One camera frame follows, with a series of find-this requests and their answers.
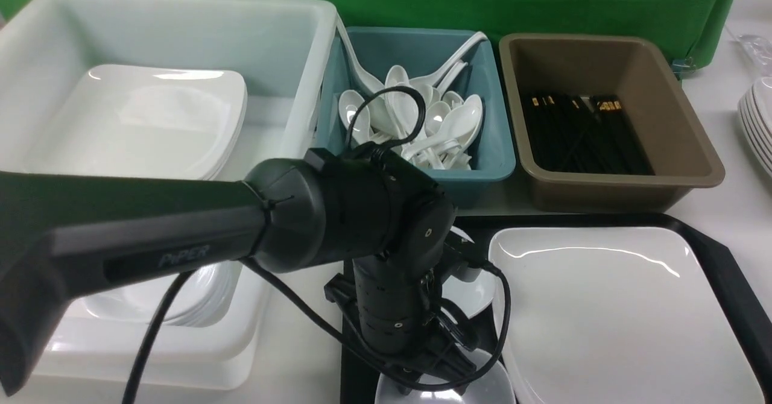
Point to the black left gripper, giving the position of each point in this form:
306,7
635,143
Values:
402,325

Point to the white square bowl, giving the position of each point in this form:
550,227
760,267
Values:
471,289
494,387

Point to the large white square plate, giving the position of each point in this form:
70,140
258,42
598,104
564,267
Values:
615,315

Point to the white ceramic spoon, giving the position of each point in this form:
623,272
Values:
458,122

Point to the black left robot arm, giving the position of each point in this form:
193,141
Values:
357,241

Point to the stack of white bowls in bin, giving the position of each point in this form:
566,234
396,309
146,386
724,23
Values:
202,294

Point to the white spoon front left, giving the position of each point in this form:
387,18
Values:
349,101

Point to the white ladle in teal bin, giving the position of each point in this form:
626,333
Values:
373,84

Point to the pile of black chopsticks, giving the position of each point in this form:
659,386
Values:
583,134

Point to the teal plastic bin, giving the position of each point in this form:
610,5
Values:
421,51

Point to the brown plastic bin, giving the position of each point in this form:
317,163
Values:
635,70

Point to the black serving tray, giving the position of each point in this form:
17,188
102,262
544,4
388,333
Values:
746,316

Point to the stack of white plates in bin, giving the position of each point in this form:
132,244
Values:
143,122

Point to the large white plastic bin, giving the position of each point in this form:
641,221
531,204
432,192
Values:
280,48

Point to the stack of plates at right edge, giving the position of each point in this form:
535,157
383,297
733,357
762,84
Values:
754,111

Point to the clear plastic wrap at right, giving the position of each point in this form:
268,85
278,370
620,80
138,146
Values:
758,50

